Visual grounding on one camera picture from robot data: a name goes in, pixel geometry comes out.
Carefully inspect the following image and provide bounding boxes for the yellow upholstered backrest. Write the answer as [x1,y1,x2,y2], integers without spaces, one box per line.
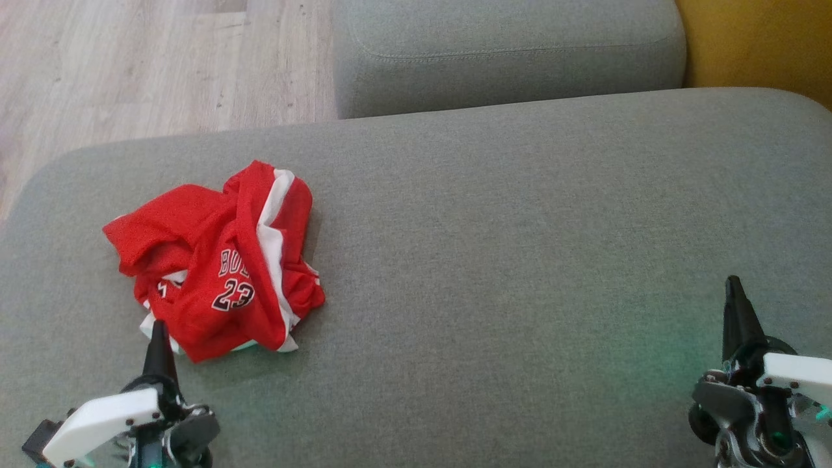
[675,0,832,110]

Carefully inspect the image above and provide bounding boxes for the large grey sofa seat cushion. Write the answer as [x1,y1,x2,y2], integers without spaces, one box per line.
[0,87,832,468]

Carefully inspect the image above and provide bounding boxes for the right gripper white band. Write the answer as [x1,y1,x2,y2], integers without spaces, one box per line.
[688,275,832,468]

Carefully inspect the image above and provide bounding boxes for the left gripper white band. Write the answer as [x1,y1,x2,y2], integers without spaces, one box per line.
[39,319,221,468]

